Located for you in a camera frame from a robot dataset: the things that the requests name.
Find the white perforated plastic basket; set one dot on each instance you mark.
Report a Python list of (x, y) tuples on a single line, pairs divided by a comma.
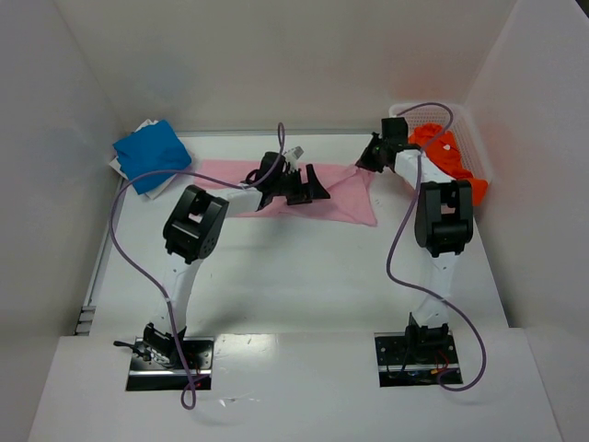
[(473, 154)]

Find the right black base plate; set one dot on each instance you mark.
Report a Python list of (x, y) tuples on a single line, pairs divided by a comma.
[(400, 367)]

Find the orange crumpled t-shirt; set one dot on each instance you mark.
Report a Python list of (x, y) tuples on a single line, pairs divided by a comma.
[(444, 153)]

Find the white folded t-shirt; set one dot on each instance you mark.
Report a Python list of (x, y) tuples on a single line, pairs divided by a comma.
[(115, 165)]

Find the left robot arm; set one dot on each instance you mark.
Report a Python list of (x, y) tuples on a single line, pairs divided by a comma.
[(193, 229)]

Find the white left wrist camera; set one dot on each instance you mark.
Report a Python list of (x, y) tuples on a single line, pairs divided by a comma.
[(292, 156)]

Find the blue folded t-shirt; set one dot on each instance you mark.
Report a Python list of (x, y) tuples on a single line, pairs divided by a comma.
[(153, 147)]

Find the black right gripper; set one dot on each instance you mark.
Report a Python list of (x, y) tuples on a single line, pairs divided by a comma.
[(375, 151)]

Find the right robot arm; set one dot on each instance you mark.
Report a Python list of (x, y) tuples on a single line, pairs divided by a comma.
[(443, 222)]

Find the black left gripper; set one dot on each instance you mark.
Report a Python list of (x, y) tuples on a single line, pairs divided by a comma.
[(297, 185)]

